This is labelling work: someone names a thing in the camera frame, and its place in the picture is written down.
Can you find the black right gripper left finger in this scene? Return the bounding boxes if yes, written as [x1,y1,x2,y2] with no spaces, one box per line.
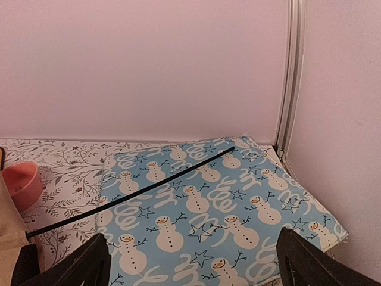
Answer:
[18,234,111,286]

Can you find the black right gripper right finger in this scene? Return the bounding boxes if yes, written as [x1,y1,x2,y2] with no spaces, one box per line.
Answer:
[276,227,380,286]

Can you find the beige pet tent fabric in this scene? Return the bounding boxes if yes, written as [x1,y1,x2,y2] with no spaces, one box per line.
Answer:
[1,178,40,285]

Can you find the pink pet bowl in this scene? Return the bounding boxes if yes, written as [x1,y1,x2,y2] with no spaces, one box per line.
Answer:
[2,161,43,212]

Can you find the blue snowman print cushion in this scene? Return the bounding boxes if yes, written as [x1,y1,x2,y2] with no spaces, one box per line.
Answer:
[97,136,348,285]

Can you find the floral white table mat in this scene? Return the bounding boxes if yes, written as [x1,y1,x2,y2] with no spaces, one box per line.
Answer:
[0,137,167,272]

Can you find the yellow bear bowl stand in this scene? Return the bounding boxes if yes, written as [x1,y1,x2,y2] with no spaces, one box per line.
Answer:
[0,147,5,171]

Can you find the aluminium right corner post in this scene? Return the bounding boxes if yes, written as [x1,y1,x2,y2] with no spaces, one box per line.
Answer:
[274,0,306,160]

